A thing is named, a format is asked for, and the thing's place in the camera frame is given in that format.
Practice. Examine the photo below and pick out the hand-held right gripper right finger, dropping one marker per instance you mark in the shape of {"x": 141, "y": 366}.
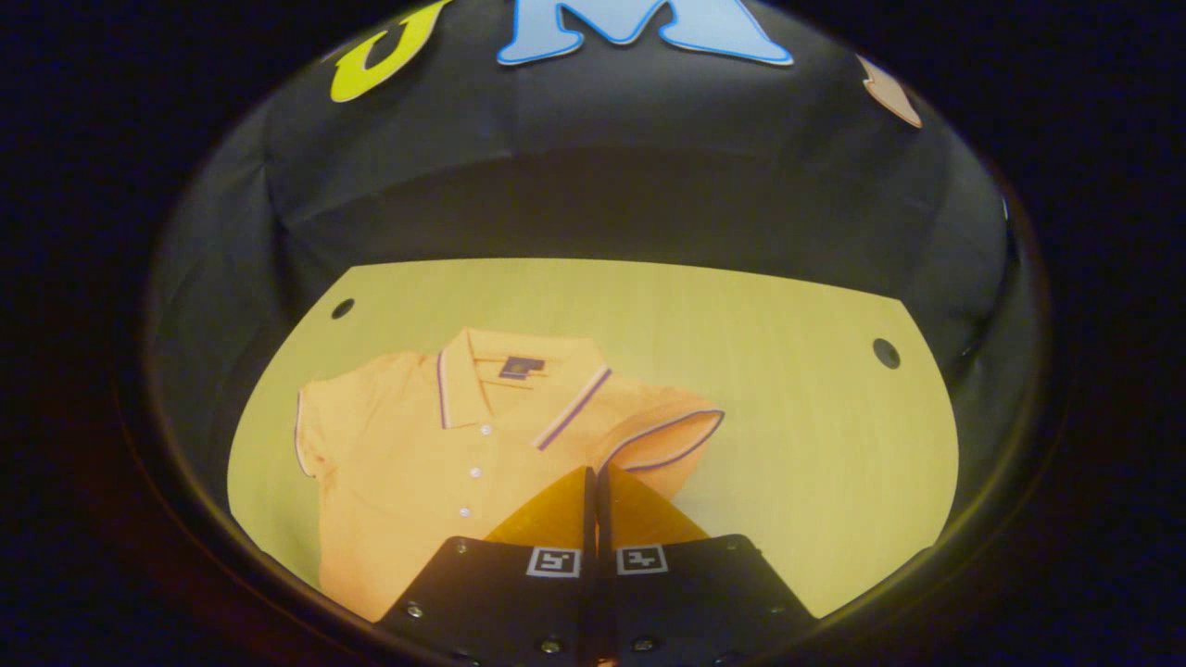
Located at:
{"x": 695, "y": 602}

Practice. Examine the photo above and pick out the black backdrop cloth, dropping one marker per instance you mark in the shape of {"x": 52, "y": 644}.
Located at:
{"x": 602, "y": 185}

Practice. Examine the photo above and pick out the orange collared T-shirt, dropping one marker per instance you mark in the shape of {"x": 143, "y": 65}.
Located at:
{"x": 408, "y": 482}

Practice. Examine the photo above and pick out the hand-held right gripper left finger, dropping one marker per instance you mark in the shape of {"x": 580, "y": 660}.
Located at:
{"x": 519, "y": 602}

